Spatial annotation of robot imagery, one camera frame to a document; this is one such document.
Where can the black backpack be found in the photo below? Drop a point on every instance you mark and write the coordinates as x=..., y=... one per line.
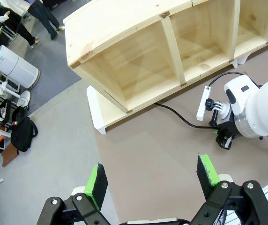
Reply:
x=22, y=133

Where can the brown board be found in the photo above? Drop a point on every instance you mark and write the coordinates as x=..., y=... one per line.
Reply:
x=8, y=155

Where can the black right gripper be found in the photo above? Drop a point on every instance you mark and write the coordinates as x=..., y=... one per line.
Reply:
x=228, y=130

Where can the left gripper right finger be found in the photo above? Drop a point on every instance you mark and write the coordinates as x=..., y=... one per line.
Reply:
x=209, y=178

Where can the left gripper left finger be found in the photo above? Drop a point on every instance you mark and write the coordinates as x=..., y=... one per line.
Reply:
x=96, y=187

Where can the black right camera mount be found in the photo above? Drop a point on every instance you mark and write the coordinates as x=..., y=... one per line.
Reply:
x=214, y=110

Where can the white power strip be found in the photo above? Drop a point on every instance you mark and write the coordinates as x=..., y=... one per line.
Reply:
x=203, y=103

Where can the long white shelf foot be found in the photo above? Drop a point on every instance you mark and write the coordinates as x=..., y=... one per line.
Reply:
x=96, y=110

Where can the person in dark jeans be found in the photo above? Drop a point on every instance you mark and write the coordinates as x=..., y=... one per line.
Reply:
x=46, y=21

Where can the person in black robe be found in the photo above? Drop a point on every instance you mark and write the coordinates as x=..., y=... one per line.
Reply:
x=14, y=25

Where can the white air purifier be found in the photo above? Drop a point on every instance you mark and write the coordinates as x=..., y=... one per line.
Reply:
x=14, y=66

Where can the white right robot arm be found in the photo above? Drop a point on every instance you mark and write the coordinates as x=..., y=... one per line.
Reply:
x=265, y=105

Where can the light wooden shelf unit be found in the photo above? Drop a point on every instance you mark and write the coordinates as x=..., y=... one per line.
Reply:
x=124, y=23

